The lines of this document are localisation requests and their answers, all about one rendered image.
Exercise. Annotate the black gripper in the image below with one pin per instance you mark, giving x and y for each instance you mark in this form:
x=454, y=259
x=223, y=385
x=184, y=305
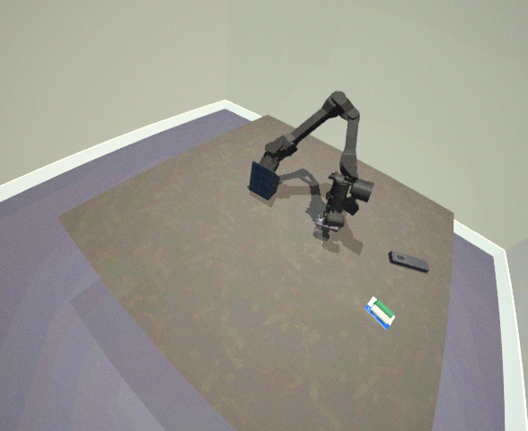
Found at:
x=333, y=215

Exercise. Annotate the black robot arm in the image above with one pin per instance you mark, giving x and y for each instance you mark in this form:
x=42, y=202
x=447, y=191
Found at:
x=336, y=104

